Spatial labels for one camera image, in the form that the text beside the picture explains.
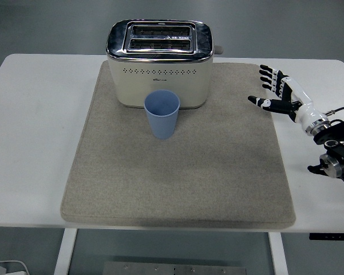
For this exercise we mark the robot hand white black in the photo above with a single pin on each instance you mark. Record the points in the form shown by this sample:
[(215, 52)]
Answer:
[(307, 114)]

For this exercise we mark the beige felt table mat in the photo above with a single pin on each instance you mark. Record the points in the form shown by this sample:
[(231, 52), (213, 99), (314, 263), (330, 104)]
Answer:
[(174, 177)]

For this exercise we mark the black table control panel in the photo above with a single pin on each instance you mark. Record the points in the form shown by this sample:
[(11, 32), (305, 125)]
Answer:
[(332, 237)]

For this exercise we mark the blue ribbed plastic cup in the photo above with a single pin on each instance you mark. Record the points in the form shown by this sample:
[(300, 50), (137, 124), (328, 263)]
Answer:
[(161, 126)]

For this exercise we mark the white table leg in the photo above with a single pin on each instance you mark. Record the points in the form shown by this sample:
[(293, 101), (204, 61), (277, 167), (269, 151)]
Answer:
[(65, 252), (278, 255)]

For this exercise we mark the cream and chrome toaster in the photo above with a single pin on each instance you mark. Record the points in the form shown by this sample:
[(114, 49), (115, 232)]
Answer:
[(160, 71)]

